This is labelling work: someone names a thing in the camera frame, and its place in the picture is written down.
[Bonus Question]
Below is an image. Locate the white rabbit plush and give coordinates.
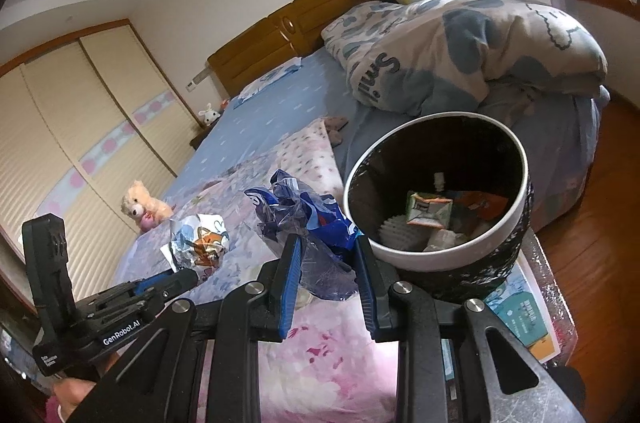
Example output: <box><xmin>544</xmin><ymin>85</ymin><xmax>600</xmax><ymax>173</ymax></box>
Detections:
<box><xmin>197</xmin><ymin>102</ymin><xmax>222</xmax><ymax>127</ymax></box>

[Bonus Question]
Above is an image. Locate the black white-rimmed trash can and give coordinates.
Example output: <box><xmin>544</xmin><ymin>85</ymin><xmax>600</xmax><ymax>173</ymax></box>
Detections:
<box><xmin>342</xmin><ymin>112</ymin><xmax>535</xmax><ymax>304</ymax></box>

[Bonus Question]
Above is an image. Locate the white spiky ball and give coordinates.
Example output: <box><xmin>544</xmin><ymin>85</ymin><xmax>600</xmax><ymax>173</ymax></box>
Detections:
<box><xmin>374</xmin><ymin>215</ymin><xmax>407</xmax><ymax>250</ymax></box>

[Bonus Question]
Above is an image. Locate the silver cartoon wrapper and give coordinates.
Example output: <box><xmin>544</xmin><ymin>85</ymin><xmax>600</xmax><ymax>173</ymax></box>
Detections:
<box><xmin>160</xmin><ymin>213</ymin><xmax>232</xmax><ymax>286</ymax></box>

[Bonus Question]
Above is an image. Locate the blue white printed quilt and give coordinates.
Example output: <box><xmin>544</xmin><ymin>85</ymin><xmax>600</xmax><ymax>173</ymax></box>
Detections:
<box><xmin>320</xmin><ymin>0</ymin><xmax>608</xmax><ymax>111</ymax></box>

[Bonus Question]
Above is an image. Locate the blue white pillow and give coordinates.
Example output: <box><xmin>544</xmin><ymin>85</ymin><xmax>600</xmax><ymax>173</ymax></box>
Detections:
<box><xmin>235</xmin><ymin>57</ymin><xmax>304</xmax><ymax>109</ymax></box>

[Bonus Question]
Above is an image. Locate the green white packet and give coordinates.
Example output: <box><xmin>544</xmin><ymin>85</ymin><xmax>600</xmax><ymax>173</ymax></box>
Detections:
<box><xmin>406</xmin><ymin>190</ymin><xmax>454</xmax><ymax>225</ymax></box>

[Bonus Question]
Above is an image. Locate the person's left hand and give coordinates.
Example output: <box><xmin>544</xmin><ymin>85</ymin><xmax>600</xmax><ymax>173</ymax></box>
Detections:
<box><xmin>52</xmin><ymin>378</ymin><xmax>98</xmax><ymax>423</ymax></box>

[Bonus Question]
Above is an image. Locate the orange snack packet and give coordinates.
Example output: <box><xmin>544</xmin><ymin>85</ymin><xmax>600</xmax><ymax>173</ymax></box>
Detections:
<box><xmin>457</xmin><ymin>192</ymin><xmax>508</xmax><ymax>220</ymax></box>

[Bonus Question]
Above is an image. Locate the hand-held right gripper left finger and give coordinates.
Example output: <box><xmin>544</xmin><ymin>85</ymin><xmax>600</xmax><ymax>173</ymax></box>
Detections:
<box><xmin>65</xmin><ymin>234</ymin><xmax>305</xmax><ymax>423</ymax></box>

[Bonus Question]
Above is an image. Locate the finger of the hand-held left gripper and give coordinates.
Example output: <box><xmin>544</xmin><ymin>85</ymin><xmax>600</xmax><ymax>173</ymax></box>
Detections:
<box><xmin>135</xmin><ymin>272</ymin><xmax>177</xmax><ymax>296</ymax></box>
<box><xmin>149</xmin><ymin>269</ymin><xmax>199</xmax><ymax>302</ymax></box>

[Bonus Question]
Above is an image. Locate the blue plastic wrapper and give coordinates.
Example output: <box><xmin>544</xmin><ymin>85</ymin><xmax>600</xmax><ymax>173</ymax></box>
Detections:
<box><xmin>244</xmin><ymin>170</ymin><xmax>362</xmax><ymax>301</ymax></box>

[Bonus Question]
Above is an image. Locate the crumpled white paper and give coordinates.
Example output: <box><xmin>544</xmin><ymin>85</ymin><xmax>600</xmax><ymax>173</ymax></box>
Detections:
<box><xmin>424</xmin><ymin>227</ymin><xmax>468</xmax><ymax>253</ymax></box>

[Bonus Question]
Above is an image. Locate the teal booklet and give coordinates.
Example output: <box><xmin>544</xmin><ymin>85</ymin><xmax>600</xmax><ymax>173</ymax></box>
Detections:
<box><xmin>482</xmin><ymin>248</ymin><xmax>560</xmax><ymax>364</ymax></box>

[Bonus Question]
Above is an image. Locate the cream wardrobe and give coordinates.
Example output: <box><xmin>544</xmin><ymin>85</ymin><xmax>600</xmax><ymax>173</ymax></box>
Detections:
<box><xmin>0</xmin><ymin>18</ymin><xmax>201</xmax><ymax>319</ymax></box>

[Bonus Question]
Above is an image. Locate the wooden nightstand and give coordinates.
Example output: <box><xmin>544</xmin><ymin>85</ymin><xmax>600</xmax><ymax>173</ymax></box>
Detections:
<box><xmin>189</xmin><ymin>123</ymin><xmax>221</xmax><ymax>150</ymax></box>

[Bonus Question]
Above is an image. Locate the beige teddy bear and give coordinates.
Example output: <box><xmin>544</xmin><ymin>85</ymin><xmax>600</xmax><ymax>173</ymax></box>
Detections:
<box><xmin>121</xmin><ymin>180</ymin><xmax>174</xmax><ymax>233</ymax></box>

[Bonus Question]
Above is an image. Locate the small brown cloth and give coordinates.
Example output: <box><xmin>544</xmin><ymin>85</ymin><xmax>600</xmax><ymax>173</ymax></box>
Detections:
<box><xmin>324</xmin><ymin>116</ymin><xmax>349</xmax><ymax>147</ymax></box>

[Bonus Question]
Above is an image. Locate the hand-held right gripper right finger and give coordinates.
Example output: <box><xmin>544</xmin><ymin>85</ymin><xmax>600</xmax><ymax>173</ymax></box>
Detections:
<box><xmin>354</xmin><ymin>235</ymin><xmax>587</xmax><ymax>423</ymax></box>

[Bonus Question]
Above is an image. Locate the bed with blue sheet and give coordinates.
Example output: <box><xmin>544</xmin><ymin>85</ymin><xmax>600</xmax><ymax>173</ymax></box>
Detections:
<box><xmin>107</xmin><ymin>48</ymin><xmax>611</xmax><ymax>294</ymax></box>

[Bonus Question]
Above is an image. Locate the wooden headboard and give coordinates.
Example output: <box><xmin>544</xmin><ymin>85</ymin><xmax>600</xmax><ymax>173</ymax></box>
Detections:
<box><xmin>206</xmin><ymin>0</ymin><xmax>381</xmax><ymax>99</ymax></box>

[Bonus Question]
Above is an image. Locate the pink floral blanket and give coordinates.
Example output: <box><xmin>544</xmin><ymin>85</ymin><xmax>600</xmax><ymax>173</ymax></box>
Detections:
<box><xmin>107</xmin><ymin>118</ymin><xmax>401</xmax><ymax>423</ymax></box>

